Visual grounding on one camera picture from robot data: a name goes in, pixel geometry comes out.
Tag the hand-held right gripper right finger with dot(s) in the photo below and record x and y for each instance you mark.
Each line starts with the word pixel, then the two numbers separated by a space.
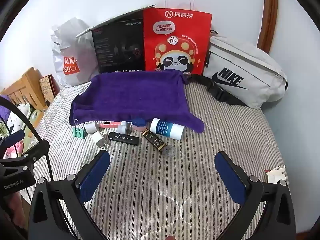
pixel 230 177

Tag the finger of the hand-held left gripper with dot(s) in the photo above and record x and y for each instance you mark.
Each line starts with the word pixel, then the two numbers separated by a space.
pixel 11 139
pixel 30 155

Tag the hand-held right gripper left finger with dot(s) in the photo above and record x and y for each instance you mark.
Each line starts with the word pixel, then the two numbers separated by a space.
pixel 95 175

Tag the square white charger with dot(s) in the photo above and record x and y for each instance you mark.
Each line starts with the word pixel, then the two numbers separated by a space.
pixel 98 138

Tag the green binder clip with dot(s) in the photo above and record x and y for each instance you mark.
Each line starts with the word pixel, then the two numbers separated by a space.
pixel 79 131

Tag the long black box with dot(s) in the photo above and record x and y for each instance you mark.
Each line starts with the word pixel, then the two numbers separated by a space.
pixel 123 138

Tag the white tape roll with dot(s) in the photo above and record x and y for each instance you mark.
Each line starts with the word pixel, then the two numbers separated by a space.
pixel 91 128

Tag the pink pen-shaped device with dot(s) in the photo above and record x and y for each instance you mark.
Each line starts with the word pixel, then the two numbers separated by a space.
pixel 110 125

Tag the rectangular white charger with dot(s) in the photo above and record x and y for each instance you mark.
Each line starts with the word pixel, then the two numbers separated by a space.
pixel 122 129

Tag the small pink blue-capped bottle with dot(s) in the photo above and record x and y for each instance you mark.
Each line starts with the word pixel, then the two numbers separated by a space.
pixel 138 127

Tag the clear plastic cap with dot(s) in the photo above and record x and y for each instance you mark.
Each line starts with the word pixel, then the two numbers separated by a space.
pixel 170 152

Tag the black and gold box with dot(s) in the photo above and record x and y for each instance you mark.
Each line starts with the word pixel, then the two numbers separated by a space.
pixel 155 140

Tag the white and blue bottle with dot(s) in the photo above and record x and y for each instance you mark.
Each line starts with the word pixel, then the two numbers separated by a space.
pixel 160 127

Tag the spotted white cloth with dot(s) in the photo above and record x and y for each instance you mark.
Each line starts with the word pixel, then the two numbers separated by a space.
pixel 17 117

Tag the white crumpled tissue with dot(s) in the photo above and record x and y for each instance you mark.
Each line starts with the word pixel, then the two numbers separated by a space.
pixel 275 175

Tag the striped bed sheet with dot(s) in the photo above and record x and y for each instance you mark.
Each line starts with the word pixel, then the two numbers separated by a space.
pixel 175 180

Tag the wooden headboard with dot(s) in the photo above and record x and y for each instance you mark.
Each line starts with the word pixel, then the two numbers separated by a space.
pixel 27 82

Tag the patterned cardboard box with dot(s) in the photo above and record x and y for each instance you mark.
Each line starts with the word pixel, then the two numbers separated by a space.
pixel 47 87

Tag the purple towel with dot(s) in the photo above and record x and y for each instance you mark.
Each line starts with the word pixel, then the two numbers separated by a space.
pixel 130 97

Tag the round cartoon badge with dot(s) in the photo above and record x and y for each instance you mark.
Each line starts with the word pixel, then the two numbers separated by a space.
pixel 158 70
pixel 187 74

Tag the white plastic shopping bag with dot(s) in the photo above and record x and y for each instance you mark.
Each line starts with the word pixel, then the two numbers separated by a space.
pixel 70 42

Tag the white waist bag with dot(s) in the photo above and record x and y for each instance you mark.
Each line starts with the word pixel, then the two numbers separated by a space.
pixel 250 62

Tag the black headphone box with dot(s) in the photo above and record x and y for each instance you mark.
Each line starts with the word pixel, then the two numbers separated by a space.
pixel 112 50

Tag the red panda paper bag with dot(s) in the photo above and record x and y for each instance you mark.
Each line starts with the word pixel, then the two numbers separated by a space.
pixel 155 42

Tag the wooden door frame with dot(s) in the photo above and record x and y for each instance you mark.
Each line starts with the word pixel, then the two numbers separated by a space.
pixel 268 17

